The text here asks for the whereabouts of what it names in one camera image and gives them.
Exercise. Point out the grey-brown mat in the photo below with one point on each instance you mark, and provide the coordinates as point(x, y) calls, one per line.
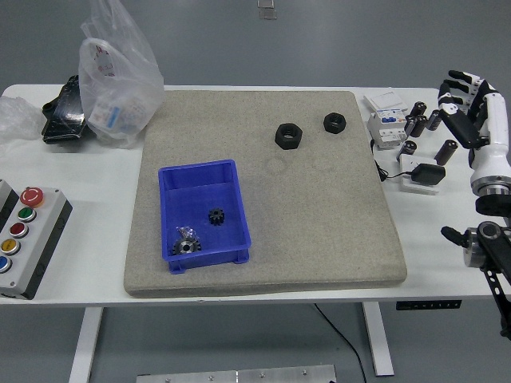
point(311, 207)

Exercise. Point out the black power adapter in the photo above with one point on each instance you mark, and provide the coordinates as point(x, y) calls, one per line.
point(429, 173)

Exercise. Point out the crumpled clear plastic wrap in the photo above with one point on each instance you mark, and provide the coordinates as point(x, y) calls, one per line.
point(18, 119)

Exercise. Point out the large black gear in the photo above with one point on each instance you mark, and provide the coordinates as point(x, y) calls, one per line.
point(186, 247)

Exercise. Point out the grey and black enclosure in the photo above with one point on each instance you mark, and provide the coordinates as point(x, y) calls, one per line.
point(6, 199)

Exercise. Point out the small black gear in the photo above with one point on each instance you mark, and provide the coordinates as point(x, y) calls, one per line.
point(217, 217)

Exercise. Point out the small black hex nut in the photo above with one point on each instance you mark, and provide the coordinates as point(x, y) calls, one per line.
point(334, 122)

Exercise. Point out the blue plastic box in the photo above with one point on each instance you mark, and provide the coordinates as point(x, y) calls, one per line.
point(223, 191)

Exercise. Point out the clear plastic bag with cartons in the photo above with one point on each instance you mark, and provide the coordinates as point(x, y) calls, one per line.
point(120, 80)

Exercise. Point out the white socket plate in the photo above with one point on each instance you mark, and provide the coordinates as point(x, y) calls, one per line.
point(409, 163)

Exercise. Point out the large black hex nut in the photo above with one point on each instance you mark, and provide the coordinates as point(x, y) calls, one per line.
point(288, 136)

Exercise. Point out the white table leg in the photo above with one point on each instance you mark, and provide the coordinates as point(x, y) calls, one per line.
point(379, 347)
point(84, 347)

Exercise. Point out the flat white switch plate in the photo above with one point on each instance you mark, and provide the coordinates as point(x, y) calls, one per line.
point(383, 99)

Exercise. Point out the white circuit breaker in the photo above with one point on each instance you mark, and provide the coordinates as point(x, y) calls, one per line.
point(385, 129)

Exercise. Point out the grey push-button control box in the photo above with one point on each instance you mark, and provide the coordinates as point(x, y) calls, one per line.
point(36, 247)

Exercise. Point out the silver metal plate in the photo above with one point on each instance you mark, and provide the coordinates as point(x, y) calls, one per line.
point(235, 376)

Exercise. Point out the black table height controller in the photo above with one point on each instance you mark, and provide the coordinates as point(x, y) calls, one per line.
point(429, 305)

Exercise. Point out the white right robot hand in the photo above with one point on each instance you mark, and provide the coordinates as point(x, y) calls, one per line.
point(495, 131)

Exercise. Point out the black cylindrical capacitor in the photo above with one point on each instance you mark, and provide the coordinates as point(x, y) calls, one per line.
point(435, 119)
point(446, 151)
point(409, 123)
point(408, 148)
point(420, 125)
point(419, 108)

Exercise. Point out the black moulded plastic part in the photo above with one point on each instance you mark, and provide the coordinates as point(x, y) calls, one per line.
point(64, 115)

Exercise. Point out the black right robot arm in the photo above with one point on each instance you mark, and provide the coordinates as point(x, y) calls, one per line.
point(489, 231)

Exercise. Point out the square metal floor fixture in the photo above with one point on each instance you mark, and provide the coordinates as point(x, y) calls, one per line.
point(268, 15)
point(266, 3)

